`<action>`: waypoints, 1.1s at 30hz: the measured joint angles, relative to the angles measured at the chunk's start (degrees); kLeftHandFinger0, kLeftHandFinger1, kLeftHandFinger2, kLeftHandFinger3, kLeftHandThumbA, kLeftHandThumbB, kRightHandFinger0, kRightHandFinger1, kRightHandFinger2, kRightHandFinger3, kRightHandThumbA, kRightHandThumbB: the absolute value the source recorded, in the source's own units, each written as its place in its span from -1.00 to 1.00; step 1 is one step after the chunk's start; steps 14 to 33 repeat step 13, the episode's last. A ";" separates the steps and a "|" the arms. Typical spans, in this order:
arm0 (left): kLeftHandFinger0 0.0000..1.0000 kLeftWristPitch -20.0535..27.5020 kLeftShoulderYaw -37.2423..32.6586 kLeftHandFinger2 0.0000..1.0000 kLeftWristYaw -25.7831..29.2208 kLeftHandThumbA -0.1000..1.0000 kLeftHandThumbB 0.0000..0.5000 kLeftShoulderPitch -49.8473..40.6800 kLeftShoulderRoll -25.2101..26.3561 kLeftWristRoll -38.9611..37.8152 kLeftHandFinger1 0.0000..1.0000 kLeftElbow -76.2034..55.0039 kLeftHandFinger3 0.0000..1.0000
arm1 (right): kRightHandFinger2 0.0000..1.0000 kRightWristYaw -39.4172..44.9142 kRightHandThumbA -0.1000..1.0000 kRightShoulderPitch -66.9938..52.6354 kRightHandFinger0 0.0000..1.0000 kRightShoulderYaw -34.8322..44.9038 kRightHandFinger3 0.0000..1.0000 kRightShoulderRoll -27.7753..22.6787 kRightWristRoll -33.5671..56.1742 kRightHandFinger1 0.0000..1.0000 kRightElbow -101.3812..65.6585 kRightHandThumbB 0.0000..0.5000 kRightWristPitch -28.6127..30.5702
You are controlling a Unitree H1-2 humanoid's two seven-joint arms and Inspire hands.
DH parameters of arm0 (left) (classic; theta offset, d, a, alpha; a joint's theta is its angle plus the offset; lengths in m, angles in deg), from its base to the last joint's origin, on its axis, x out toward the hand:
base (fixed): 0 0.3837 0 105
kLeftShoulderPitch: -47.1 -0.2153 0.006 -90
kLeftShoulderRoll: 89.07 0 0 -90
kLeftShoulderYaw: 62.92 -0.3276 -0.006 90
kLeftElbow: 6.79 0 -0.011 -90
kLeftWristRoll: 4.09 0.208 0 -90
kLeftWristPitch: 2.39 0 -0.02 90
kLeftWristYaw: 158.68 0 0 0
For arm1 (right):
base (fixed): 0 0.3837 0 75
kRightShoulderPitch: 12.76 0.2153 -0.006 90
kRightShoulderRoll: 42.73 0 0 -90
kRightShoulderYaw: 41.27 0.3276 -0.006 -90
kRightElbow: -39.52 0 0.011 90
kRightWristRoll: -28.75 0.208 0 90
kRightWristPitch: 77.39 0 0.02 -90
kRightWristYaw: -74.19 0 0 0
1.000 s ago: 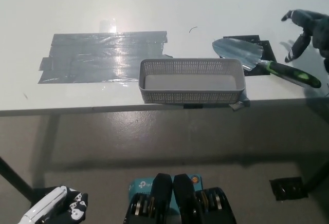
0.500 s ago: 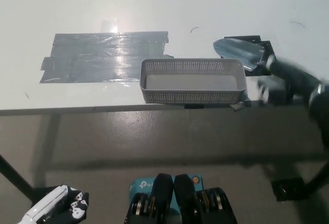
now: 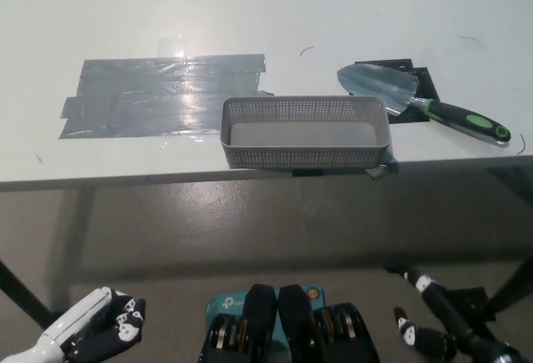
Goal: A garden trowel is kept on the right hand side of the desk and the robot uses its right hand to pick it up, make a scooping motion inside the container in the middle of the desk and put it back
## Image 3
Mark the black robot body teal top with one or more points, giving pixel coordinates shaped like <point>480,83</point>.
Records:
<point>260,317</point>

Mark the black table leg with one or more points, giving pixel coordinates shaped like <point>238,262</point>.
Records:
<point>514,288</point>
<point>23,292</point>

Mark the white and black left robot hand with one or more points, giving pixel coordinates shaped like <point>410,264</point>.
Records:
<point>79,317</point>

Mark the large gray duct tape patch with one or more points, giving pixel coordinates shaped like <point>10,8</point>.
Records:
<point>145,98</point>

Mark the small gray tape piece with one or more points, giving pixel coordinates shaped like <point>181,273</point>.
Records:
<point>381,170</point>

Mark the gray perforated plastic basket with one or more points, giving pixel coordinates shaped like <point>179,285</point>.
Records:
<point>304,154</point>

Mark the black floor tape patch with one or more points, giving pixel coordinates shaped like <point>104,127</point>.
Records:
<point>470,298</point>

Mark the black tape patch on desk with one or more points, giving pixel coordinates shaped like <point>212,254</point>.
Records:
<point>422,78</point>

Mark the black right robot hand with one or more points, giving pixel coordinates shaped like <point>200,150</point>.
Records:
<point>447,313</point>

